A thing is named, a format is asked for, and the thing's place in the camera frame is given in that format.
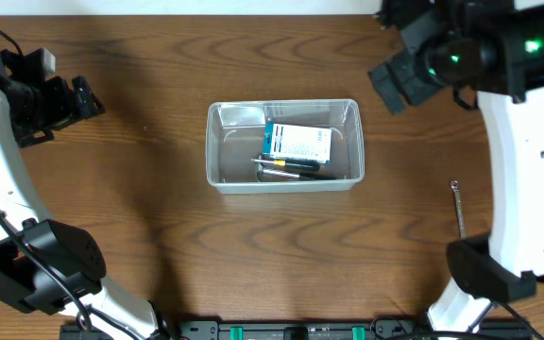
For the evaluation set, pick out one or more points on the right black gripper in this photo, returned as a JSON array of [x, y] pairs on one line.
[[407, 66]]

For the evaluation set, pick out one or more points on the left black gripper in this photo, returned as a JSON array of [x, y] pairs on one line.
[[69, 101]]

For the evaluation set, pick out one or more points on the silver combination wrench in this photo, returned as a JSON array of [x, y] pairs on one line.
[[455, 187]]

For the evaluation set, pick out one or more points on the black yellow screwdriver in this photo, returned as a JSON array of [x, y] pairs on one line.
[[298, 165]]

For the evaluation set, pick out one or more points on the blue white screw box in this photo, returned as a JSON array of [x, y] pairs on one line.
[[312, 144]]

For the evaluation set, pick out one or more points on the clear plastic storage container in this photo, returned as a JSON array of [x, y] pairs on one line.
[[234, 136]]

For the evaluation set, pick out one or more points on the small black-handled hammer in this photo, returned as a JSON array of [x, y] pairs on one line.
[[293, 175]]

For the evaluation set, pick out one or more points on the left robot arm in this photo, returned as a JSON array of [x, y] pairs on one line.
[[45, 265]]

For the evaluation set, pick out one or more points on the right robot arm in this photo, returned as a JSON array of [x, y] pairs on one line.
[[495, 48]]

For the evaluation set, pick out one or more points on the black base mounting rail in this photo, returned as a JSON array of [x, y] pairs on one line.
[[381, 328]]

